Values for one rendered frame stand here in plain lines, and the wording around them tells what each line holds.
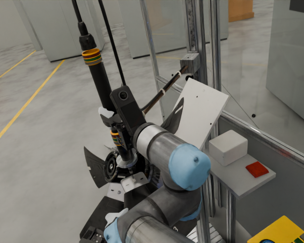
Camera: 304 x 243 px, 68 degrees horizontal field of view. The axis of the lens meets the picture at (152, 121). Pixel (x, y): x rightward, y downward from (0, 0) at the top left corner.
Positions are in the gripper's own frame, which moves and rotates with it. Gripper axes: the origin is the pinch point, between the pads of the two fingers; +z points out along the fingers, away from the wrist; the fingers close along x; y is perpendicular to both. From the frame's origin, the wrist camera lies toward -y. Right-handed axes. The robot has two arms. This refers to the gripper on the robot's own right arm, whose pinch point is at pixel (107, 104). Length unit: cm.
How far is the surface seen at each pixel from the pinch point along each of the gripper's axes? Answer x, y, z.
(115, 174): -4.4, 27.8, 2.9
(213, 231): 52, 143, 12
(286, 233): 26, 43, -43
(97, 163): -4.4, 38.2, 26.6
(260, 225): 69, 123, -14
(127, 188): -3.8, 31.1, -2.6
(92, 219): -18, 47, 9
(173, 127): 11.9, 8.7, -13.7
